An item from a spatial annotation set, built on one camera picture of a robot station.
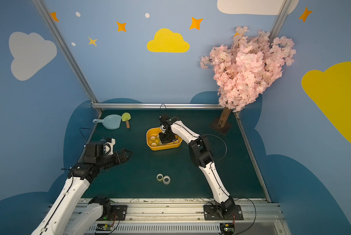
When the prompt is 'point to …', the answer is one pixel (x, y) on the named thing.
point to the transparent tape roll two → (158, 136)
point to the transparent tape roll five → (153, 144)
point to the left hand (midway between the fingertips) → (126, 153)
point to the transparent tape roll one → (152, 137)
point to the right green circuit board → (227, 228)
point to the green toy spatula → (126, 117)
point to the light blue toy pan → (111, 122)
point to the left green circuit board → (104, 227)
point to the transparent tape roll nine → (166, 179)
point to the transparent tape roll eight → (160, 177)
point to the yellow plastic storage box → (153, 142)
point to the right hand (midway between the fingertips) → (165, 140)
